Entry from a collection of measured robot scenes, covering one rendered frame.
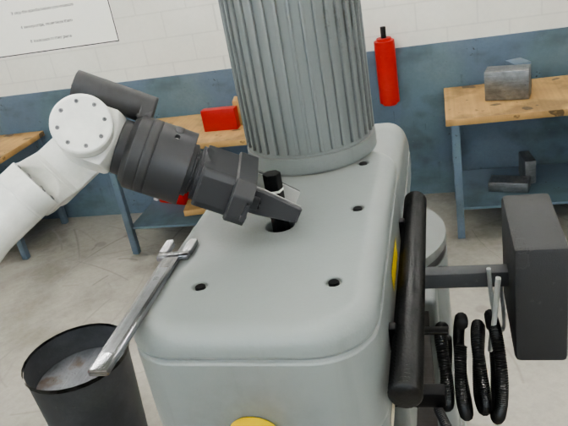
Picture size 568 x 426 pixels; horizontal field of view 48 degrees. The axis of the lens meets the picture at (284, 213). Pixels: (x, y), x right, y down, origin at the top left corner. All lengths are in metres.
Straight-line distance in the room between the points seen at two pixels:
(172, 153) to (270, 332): 0.24
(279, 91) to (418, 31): 4.11
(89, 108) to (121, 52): 4.84
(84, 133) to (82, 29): 4.95
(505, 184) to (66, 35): 3.63
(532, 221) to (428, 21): 3.93
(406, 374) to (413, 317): 0.10
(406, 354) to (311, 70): 0.40
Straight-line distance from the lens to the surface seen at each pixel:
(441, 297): 1.41
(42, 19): 5.81
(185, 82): 5.39
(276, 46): 0.88
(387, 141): 1.41
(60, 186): 0.80
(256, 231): 0.79
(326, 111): 0.90
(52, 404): 2.98
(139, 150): 0.73
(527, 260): 1.03
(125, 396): 3.04
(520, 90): 4.54
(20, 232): 0.76
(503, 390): 1.15
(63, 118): 0.72
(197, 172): 0.74
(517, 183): 4.72
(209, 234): 0.81
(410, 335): 0.71
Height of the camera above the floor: 2.23
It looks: 25 degrees down
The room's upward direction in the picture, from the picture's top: 10 degrees counter-clockwise
